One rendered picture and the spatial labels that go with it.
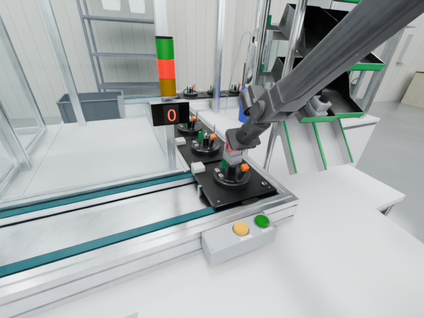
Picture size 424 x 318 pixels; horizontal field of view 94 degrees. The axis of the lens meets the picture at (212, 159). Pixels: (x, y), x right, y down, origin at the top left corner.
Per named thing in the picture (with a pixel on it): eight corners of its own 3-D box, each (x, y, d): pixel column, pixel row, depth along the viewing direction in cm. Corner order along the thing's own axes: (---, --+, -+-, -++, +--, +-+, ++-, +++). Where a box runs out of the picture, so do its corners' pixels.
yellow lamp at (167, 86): (178, 96, 61) (177, 79, 58) (161, 96, 59) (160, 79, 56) (174, 92, 65) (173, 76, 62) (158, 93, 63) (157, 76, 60)
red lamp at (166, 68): (177, 78, 58) (176, 60, 56) (160, 79, 56) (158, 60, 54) (173, 76, 62) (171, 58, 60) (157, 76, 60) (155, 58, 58)
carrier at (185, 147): (239, 159, 90) (243, 134, 84) (189, 169, 81) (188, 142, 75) (217, 138, 109) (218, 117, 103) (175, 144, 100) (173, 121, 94)
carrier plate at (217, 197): (276, 194, 70) (277, 188, 69) (214, 212, 61) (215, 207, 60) (241, 161, 89) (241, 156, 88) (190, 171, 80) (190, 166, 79)
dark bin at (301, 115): (332, 122, 68) (347, 105, 62) (299, 123, 65) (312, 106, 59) (297, 74, 83) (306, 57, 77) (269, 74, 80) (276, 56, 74)
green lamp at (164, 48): (176, 59, 56) (175, 39, 53) (158, 59, 54) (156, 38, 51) (171, 58, 59) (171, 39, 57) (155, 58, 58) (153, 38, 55)
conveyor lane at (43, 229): (270, 211, 75) (276, 191, 70) (-29, 312, 44) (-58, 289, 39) (234, 171, 97) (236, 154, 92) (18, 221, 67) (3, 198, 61)
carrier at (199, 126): (217, 138, 109) (218, 116, 103) (175, 144, 100) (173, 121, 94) (201, 123, 128) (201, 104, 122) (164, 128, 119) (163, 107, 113)
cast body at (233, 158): (241, 163, 69) (243, 144, 65) (230, 165, 67) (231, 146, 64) (230, 153, 75) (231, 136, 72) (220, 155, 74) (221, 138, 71)
